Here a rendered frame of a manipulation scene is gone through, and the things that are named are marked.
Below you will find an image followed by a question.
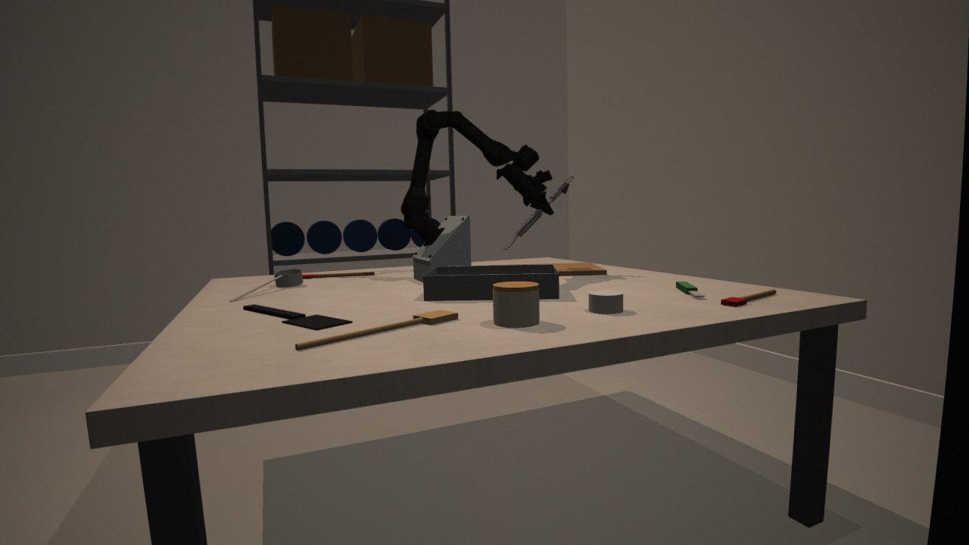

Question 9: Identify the black spatula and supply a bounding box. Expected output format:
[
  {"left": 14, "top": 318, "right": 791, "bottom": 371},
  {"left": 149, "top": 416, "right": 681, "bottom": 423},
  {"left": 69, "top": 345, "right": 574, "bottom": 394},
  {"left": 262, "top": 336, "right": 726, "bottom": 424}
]
[{"left": 243, "top": 304, "right": 353, "bottom": 330}]

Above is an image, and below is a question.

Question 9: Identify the wooden spatula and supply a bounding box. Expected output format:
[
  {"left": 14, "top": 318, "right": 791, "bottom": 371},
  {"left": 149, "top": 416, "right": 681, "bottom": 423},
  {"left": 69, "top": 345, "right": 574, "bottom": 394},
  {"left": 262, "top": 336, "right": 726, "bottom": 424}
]
[{"left": 295, "top": 310, "right": 458, "bottom": 350}]

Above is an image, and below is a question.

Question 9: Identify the grey short cylinder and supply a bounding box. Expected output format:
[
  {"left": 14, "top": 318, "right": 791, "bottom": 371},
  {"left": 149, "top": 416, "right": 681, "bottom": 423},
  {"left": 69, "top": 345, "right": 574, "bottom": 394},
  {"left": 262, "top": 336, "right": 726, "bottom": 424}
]
[{"left": 589, "top": 291, "right": 623, "bottom": 314}]

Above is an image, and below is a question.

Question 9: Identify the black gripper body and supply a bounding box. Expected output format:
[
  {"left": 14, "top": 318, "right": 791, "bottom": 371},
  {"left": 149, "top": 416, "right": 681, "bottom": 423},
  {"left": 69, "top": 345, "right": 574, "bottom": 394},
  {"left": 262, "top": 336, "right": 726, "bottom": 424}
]
[{"left": 513, "top": 173, "right": 547, "bottom": 206}]

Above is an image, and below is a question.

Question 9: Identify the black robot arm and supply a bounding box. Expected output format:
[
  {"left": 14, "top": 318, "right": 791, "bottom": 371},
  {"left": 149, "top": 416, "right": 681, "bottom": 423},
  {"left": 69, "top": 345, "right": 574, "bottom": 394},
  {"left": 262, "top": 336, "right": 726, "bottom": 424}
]
[{"left": 400, "top": 109, "right": 539, "bottom": 246}]

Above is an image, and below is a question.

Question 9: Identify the wooden board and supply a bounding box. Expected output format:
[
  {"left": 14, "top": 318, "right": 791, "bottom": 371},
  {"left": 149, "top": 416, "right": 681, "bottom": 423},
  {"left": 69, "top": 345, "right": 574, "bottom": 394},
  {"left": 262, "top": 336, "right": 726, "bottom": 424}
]
[{"left": 510, "top": 263, "right": 606, "bottom": 276}]

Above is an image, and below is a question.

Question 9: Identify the grey cylindrical canister with wooden lid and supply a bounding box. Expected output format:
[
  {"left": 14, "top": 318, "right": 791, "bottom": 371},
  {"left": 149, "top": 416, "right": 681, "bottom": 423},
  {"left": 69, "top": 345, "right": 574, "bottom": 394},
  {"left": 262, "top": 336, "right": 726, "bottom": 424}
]
[{"left": 493, "top": 282, "right": 540, "bottom": 328}]

